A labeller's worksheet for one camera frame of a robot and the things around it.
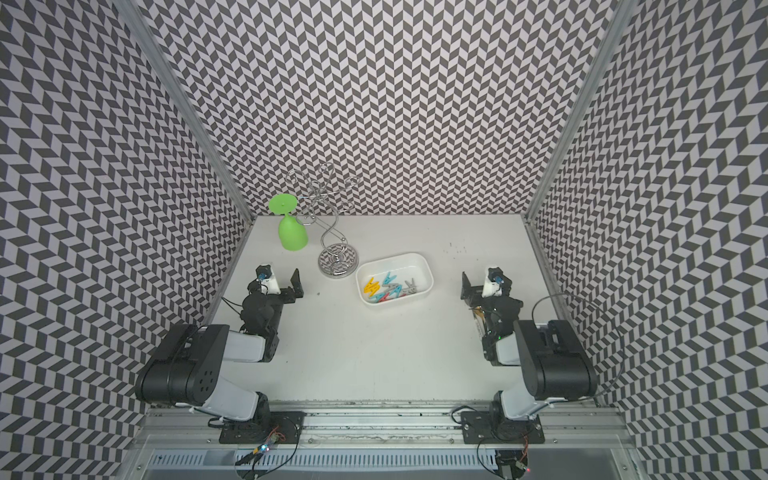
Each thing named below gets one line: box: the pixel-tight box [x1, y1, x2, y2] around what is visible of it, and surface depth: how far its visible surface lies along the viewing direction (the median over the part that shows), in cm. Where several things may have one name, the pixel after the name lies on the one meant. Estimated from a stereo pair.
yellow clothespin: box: [363, 277, 381, 297], surface depth 100 cm
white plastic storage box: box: [355, 252, 435, 306], surface depth 101 cm
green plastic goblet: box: [268, 193, 309, 251], surface depth 87 cm
